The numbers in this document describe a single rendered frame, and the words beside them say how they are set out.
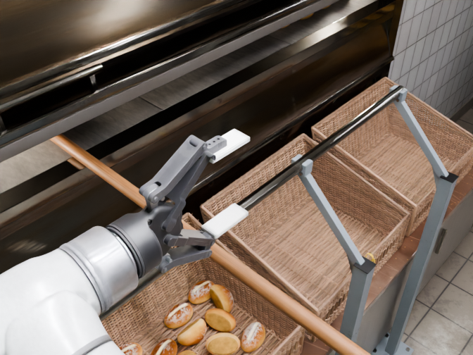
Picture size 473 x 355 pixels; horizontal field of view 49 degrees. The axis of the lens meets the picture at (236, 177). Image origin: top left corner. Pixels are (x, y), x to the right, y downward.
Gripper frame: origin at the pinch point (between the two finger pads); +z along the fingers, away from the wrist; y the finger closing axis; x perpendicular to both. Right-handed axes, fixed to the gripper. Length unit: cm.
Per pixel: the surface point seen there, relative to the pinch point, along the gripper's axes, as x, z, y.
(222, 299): -33, 28, 84
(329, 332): 15.6, 6.1, 28.2
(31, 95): -45.2, -7.2, 2.0
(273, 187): -18.2, 31.5, 31.8
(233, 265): -6.1, 5.5, 28.2
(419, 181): -20, 130, 90
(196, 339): -29, 14, 86
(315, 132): -52, 98, 65
